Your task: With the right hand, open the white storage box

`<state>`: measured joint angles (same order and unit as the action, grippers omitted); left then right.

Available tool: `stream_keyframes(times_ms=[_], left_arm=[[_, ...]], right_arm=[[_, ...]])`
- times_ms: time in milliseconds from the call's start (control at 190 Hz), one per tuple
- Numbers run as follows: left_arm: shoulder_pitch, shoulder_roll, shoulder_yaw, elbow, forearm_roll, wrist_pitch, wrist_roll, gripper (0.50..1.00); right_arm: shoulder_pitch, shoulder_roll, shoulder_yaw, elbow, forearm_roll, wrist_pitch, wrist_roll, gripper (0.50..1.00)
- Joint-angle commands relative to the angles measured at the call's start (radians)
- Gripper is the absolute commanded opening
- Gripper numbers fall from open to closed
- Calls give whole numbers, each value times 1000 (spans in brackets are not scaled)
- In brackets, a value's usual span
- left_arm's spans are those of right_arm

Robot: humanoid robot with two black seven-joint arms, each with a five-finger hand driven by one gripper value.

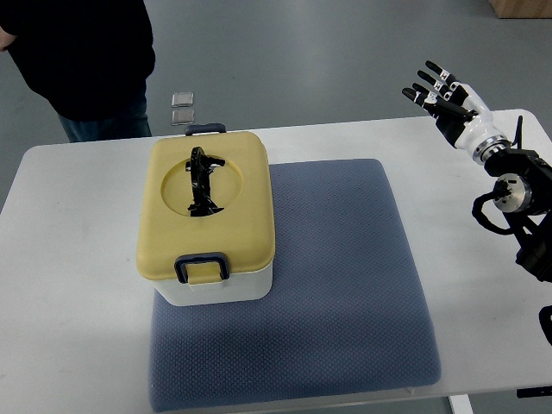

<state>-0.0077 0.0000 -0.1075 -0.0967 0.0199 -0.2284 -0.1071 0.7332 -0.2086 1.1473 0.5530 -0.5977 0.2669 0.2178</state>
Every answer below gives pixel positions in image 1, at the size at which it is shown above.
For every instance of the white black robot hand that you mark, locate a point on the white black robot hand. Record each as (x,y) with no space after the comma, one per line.
(461,115)

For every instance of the yellow storage box lid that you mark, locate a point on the yellow storage box lid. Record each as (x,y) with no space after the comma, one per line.
(206,195)

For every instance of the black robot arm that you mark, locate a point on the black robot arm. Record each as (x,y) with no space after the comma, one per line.
(520,202)

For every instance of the cardboard box corner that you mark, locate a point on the cardboard box corner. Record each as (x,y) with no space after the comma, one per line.
(522,9)

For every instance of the white storage box base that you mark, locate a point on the white storage box base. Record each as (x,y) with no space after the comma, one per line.
(207,287)

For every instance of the blue grey cushion mat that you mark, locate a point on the blue grey cushion mat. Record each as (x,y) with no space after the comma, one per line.
(346,312)

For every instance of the upper metal floor plate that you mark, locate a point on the upper metal floor plate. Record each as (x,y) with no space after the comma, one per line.
(182,99)

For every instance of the white table leg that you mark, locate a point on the white table leg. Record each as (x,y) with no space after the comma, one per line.
(460,404)

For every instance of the person in dark clothes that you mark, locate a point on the person in dark clothes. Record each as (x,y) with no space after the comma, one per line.
(89,59)

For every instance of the black table edge bracket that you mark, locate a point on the black table edge bracket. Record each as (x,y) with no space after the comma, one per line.
(534,392)

